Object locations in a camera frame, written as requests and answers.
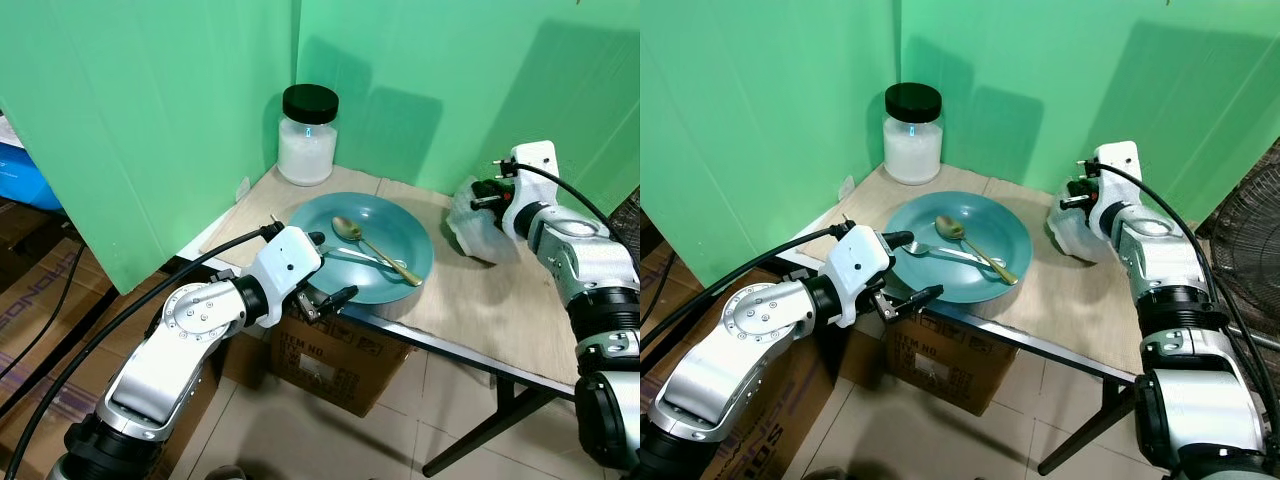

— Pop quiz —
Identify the black metal table frame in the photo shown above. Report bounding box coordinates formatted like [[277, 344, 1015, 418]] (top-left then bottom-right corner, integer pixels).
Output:
[[158, 255, 583, 479], [772, 248, 1143, 477]]

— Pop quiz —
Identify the green backdrop panel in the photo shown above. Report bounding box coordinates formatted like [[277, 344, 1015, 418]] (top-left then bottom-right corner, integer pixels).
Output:
[[898, 0, 1280, 223], [640, 0, 905, 291], [296, 0, 641, 216], [0, 0, 303, 296]]

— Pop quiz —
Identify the teal plastic plate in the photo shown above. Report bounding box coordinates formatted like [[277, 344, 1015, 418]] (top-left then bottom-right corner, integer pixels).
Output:
[[884, 191, 1033, 305], [288, 192, 435, 306]]

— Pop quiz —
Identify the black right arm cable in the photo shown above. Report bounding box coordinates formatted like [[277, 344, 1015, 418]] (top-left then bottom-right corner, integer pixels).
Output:
[[1078, 158, 1280, 401], [492, 160, 641, 263]]

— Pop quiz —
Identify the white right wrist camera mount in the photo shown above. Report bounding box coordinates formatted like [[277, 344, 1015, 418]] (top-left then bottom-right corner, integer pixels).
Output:
[[508, 141, 559, 203], [1093, 141, 1144, 203]]

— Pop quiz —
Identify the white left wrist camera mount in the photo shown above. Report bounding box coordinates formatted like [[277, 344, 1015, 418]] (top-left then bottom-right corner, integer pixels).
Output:
[[826, 224, 895, 329], [250, 226, 324, 327]]

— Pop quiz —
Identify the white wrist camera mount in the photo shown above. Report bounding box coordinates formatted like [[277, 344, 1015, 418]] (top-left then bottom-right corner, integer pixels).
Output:
[[250, 226, 324, 327], [508, 141, 559, 203], [826, 224, 895, 329], [1093, 141, 1144, 203]]

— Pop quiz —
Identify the clear plastic wrap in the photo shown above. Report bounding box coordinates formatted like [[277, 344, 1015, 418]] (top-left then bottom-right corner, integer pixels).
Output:
[[1046, 188, 1113, 264], [446, 180, 523, 267]]

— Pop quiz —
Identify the glass jar with black lid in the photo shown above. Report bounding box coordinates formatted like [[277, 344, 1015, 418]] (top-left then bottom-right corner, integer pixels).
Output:
[[277, 84, 341, 188], [882, 82, 945, 187]]

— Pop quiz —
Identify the gold metal spoon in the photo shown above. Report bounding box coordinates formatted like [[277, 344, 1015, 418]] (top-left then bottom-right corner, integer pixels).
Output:
[[935, 214, 1020, 287], [331, 215, 424, 288]]

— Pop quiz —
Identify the black mesh fan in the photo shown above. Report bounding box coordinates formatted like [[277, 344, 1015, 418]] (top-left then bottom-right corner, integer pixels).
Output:
[[1193, 138, 1280, 346], [608, 185, 641, 269]]

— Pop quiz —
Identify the blue plastic box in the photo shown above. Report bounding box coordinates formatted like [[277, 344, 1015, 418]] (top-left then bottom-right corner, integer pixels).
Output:
[[0, 115, 63, 212]]

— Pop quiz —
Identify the brown printed cardboard box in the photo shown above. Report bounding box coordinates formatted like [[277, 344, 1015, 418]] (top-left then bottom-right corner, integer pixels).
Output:
[[268, 305, 413, 419], [880, 308, 1023, 417]]

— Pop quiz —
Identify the silver metal fork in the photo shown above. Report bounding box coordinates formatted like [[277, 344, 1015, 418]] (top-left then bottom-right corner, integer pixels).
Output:
[[905, 240, 1001, 272], [318, 242, 407, 274]]

